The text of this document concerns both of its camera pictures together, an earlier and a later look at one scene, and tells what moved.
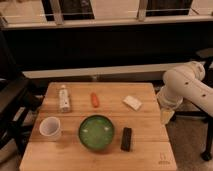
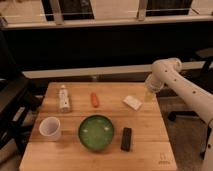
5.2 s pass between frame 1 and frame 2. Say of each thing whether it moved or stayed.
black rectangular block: stayed
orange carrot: stayed
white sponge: stayed
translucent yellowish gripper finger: moved
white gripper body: moved
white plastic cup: stayed
